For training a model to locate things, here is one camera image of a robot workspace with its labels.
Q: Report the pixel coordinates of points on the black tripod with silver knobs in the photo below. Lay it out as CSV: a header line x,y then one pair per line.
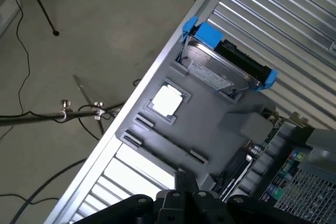
x,y
39,117

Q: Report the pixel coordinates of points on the black tripod leg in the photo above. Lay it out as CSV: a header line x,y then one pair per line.
x,y
55,33

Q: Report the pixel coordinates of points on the silver hard disk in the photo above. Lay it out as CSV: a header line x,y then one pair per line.
x,y
210,58

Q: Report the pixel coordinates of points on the gray metal PC case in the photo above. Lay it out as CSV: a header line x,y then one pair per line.
x,y
315,197

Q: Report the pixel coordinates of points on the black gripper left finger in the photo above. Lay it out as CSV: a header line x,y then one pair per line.
x,y
170,208

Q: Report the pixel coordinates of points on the blue disk caddy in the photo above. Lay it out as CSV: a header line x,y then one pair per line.
x,y
207,33

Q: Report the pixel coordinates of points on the silver CPU chip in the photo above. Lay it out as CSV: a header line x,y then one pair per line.
x,y
168,100

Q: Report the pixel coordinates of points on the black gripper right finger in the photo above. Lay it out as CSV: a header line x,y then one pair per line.
x,y
202,208

